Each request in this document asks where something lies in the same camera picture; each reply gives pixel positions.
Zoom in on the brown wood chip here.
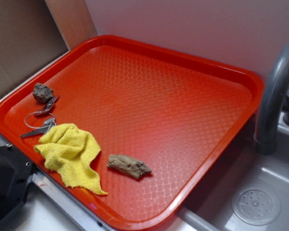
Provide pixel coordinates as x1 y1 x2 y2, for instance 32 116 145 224
106 154 152 180

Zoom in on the red plastic tray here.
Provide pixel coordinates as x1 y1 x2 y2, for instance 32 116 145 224
0 36 264 231

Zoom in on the yellow microfiber cloth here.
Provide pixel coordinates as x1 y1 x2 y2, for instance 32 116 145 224
34 124 108 196

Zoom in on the small brown rock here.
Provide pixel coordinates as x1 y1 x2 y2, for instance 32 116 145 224
32 83 53 104

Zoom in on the wooden board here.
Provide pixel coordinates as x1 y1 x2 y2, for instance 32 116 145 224
45 0 97 50

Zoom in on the grey toy sink basin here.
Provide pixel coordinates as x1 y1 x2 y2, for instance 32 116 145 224
178 112 289 231

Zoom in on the grey toy faucet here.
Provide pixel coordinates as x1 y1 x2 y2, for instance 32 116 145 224
254 43 289 155

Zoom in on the brown cardboard panel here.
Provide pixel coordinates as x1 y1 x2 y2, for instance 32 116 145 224
0 0 67 99

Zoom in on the silver key ring with keys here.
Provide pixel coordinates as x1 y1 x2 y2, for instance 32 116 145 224
20 95 60 139

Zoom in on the aluminium frame rail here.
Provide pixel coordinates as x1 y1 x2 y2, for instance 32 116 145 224
0 135 108 231

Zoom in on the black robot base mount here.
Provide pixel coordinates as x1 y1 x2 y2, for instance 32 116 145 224
0 144 35 227

